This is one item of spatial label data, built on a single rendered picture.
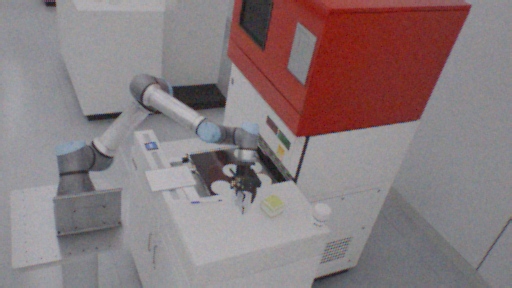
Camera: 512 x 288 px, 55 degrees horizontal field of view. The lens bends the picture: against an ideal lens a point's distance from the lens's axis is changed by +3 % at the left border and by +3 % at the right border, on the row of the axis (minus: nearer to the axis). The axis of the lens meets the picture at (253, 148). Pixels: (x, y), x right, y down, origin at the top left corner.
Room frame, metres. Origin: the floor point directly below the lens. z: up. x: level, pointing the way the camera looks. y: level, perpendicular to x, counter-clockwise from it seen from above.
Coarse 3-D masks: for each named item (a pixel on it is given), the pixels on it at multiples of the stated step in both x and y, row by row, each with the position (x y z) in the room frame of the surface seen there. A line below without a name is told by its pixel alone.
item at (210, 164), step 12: (192, 156) 1.92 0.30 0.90; (204, 156) 1.94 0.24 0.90; (216, 156) 1.96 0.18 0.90; (228, 156) 1.98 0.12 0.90; (204, 168) 1.84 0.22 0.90; (216, 168) 1.86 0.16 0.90; (264, 168) 1.94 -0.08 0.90; (204, 180) 1.75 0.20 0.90; (216, 180) 1.77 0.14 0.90; (228, 180) 1.79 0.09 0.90
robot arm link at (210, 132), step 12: (132, 84) 1.65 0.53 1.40; (144, 84) 1.63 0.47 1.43; (156, 84) 1.65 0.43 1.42; (144, 96) 1.60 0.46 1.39; (156, 96) 1.60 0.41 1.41; (168, 96) 1.60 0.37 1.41; (156, 108) 1.59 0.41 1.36; (168, 108) 1.55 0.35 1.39; (180, 108) 1.55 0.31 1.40; (180, 120) 1.52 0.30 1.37; (192, 120) 1.51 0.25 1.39; (204, 120) 1.51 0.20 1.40; (204, 132) 1.45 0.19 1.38; (216, 132) 1.46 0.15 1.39
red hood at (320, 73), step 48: (240, 0) 2.40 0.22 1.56; (288, 0) 2.04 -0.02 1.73; (336, 0) 1.90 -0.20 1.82; (384, 0) 2.02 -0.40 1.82; (432, 0) 2.15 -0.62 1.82; (240, 48) 2.34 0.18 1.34; (288, 48) 1.97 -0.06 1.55; (336, 48) 1.83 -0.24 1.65; (384, 48) 1.97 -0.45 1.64; (432, 48) 2.12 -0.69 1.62; (288, 96) 1.90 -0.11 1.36; (336, 96) 1.87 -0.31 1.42; (384, 96) 2.02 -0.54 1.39
